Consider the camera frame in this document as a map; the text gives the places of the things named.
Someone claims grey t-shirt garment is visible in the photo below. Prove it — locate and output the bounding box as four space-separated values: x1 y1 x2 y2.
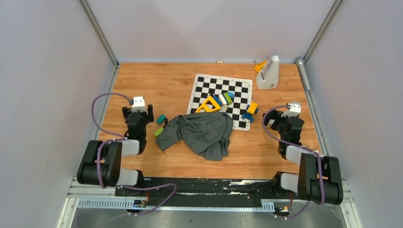
155 112 233 161

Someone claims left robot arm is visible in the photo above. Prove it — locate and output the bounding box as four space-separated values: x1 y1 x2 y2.
77 104 154 196

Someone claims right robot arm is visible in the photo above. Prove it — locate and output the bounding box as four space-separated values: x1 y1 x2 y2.
262 110 344 205

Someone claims teal rectangular block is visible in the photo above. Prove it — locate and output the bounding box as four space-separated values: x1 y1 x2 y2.
156 114 167 125

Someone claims green rectangular block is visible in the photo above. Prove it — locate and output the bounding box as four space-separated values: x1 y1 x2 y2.
154 127 164 137

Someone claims white wedge stand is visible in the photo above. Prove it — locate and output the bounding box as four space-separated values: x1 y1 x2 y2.
256 56 279 90

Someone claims colourful stacked block tower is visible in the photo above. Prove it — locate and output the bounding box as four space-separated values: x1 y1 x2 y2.
213 92 235 107

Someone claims orange clip behind stand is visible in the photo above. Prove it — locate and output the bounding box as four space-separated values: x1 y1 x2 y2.
254 59 268 73

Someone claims yellow triangle block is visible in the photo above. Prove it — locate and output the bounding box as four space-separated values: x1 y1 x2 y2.
195 96 221 113

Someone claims black white checkerboard mat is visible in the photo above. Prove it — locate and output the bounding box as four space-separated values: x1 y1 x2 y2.
187 74 253 131

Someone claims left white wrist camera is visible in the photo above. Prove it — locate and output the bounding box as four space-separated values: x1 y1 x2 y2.
129 96 146 113

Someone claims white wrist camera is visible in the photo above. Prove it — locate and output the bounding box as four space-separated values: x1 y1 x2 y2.
129 96 146 113
281 102 301 118

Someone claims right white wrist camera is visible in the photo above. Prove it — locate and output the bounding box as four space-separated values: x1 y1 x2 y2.
281 102 301 118

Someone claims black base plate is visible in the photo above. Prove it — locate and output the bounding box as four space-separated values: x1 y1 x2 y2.
115 177 299 208

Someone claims aluminium frame rail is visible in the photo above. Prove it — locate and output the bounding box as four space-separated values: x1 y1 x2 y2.
57 176 363 228

